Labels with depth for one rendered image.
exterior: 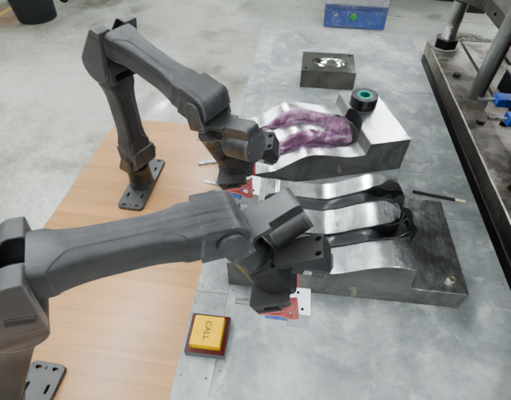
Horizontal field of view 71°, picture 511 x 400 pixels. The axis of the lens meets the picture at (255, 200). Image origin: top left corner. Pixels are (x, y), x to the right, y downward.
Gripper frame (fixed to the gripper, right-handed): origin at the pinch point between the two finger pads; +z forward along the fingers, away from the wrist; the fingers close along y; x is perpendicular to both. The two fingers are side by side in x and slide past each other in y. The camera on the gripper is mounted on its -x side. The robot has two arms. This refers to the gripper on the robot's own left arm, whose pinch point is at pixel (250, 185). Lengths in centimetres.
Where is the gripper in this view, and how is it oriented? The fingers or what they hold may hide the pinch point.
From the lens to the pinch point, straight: 83.6
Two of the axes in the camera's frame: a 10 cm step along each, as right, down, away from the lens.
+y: 1.2, -8.6, 5.0
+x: -9.2, 0.9, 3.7
